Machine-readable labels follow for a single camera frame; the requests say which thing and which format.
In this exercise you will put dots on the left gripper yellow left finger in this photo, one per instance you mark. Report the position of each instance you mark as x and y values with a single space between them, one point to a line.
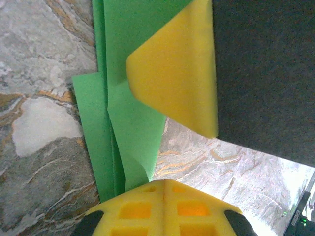
133 214

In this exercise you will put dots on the green square paper sheet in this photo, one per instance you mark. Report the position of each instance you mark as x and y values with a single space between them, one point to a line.
123 73

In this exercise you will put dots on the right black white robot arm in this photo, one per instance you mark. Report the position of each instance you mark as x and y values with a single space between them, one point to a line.
301 211

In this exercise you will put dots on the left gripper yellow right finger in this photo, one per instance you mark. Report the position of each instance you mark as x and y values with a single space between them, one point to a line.
201 214

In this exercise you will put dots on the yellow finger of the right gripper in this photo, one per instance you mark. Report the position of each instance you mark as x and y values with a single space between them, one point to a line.
177 73

